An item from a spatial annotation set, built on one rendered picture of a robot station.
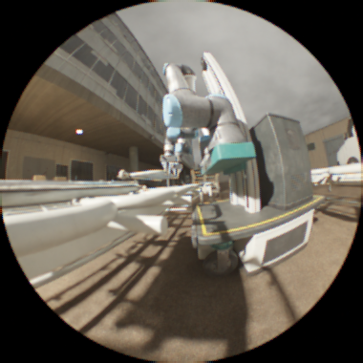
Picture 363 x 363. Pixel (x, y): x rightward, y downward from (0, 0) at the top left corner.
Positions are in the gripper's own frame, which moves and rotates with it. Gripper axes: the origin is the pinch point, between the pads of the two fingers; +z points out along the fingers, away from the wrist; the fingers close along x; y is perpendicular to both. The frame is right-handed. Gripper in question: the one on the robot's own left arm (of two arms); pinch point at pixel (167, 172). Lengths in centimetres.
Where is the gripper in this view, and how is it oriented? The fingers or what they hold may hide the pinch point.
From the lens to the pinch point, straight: 90.9
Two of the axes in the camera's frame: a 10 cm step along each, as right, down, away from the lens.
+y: -1.3, -0.2, -9.9
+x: 9.9, 0.9, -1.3
